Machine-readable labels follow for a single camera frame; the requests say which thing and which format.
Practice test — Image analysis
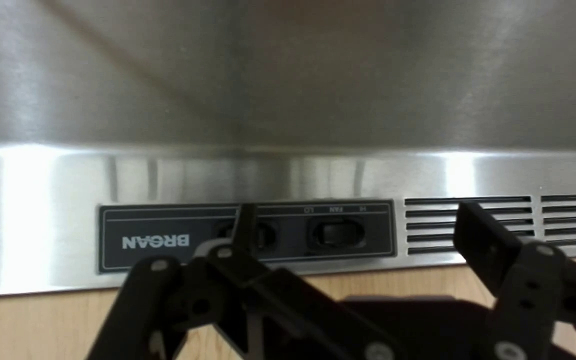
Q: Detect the short wooden wall cabinet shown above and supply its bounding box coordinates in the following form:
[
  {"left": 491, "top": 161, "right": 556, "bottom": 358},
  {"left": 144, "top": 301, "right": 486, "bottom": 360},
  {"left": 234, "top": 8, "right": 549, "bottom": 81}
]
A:
[{"left": 0, "top": 260, "right": 576, "bottom": 360}]

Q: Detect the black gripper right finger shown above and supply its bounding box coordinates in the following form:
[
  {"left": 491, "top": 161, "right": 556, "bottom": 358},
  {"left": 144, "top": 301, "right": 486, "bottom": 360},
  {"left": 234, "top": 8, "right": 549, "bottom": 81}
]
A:
[{"left": 453, "top": 203, "right": 576, "bottom": 360}]

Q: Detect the black hood light rocker switch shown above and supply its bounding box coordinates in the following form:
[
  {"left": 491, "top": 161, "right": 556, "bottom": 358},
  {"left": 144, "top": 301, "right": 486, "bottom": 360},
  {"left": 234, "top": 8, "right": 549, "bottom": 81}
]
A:
[{"left": 217, "top": 218, "right": 280, "bottom": 254}]

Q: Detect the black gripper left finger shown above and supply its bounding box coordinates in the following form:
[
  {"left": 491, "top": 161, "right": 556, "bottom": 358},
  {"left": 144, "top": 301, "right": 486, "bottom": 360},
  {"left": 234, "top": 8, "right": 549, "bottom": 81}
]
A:
[{"left": 86, "top": 203, "right": 396, "bottom": 360}]

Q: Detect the stainless steel range hood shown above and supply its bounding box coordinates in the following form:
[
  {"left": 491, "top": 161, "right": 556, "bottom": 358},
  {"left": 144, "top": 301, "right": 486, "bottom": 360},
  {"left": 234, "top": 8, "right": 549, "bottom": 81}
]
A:
[{"left": 0, "top": 0, "right": 576, "bottom": 301}]

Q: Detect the black hood fan rocker switch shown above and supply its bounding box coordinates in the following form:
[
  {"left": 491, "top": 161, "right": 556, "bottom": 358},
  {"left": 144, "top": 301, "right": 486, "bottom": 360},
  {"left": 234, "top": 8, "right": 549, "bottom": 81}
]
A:
[{"left": 307, "top": 215, "right": 368, "bottom": 254}]

